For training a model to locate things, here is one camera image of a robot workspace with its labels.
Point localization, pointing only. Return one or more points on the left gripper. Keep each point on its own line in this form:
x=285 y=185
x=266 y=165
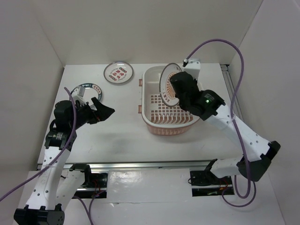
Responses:
x=102 y=112

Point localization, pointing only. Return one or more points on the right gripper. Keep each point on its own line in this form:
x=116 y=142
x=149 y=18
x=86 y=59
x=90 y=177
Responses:
x=194 y=80

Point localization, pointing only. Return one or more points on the orange sunburst plate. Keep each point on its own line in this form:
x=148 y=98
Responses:
x=166 y=90

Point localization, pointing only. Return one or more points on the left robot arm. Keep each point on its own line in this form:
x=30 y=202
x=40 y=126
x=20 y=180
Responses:
x=51 y=195

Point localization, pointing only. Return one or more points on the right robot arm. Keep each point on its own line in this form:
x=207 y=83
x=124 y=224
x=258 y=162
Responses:
x=211 y=108

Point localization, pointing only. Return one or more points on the white pink dish rack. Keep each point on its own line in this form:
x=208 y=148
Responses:
x=160 y=118

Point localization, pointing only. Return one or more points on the green rim plate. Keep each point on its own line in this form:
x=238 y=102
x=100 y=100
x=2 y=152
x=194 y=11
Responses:
x=91 y=90

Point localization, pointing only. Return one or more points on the red character plate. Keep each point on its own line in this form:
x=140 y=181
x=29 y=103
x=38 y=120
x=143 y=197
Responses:
x=118 y=72

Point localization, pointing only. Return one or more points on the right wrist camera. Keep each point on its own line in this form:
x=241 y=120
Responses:
x=192 y=67

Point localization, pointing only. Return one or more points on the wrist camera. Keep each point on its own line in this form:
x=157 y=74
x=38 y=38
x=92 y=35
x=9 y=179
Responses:
x=192 y=67
x=78 y=93

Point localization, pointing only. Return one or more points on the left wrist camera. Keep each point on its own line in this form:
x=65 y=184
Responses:
x=78 y=93

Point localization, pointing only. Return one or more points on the aluminium side rail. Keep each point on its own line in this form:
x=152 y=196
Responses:
x=230 y=88

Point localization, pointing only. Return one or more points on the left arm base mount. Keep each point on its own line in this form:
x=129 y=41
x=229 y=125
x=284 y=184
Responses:
x=96 y=187

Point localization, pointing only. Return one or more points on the aluminium front rail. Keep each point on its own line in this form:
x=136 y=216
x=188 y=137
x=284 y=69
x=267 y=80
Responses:
x=192 y=165

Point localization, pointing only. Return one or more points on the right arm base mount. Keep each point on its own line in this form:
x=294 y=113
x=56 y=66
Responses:
x=204 y=183

